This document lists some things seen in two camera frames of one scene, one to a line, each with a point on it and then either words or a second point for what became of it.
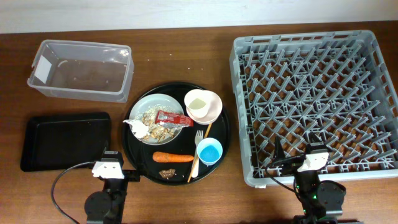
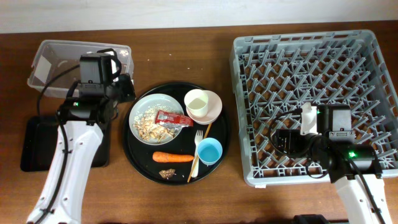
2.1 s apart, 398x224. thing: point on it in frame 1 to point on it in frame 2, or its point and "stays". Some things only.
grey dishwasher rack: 337,84 stays
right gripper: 291,164 to 293,136
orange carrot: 162,157 stays
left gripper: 132,177 to 125,81
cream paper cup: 197,102 stays
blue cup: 209,150 stays
